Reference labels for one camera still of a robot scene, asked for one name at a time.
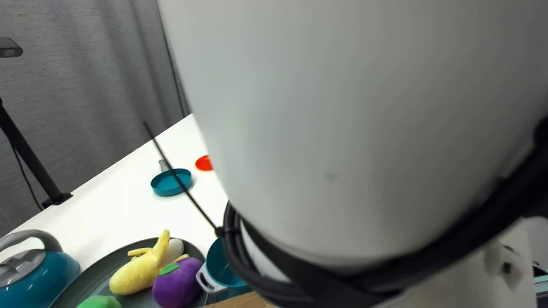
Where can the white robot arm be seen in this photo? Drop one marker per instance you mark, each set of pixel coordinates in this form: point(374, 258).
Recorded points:
point(343, 114)

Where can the light blue pot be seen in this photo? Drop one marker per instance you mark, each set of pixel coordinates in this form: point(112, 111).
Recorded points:
point(219, 266)

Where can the orange flat plate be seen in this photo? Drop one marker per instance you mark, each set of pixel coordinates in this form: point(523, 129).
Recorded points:
point(204, 164)

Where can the teal frying pan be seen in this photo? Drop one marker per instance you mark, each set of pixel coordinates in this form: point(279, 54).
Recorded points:
point(165, 186)

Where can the white plush vegetable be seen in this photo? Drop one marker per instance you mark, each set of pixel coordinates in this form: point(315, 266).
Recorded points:
point(175, 249)

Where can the purple plush eggplant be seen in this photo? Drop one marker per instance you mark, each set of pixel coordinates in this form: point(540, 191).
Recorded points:
point(177, 285)

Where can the yellow plush vegetable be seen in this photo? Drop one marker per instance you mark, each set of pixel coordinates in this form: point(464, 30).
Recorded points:
point(134, 275)

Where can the dark round tray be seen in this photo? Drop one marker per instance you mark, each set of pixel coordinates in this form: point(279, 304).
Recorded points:
point(100, 268)

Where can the green plush vegetable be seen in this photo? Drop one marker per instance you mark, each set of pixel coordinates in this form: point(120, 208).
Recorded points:
point(100, 302)

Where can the teal kettle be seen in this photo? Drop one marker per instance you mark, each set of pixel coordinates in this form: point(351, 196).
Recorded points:
point(40, 285)

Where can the black camera tripod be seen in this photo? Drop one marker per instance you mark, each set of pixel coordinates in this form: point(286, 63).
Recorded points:
point(28, 160)

